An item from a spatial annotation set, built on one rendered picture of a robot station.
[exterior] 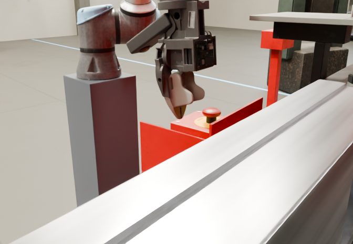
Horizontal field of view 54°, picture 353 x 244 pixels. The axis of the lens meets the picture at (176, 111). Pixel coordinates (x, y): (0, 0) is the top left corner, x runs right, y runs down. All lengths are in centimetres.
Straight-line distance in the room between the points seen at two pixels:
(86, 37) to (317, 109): 98
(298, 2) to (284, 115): 369
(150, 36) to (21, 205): 154
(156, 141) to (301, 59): 329
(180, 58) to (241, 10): 1096
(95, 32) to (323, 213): 104
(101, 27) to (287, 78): 309
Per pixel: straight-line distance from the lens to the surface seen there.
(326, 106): 26
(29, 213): 196
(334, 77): 80
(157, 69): 61
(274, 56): 261
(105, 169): 124
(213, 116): 72
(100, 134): 118
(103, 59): 117
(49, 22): 962
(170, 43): 60
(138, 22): 115
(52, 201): 202
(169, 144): 63
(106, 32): 116
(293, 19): 69
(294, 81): 395
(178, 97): 63
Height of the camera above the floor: 104
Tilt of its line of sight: 19 degrees down
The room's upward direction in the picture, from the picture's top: straight up
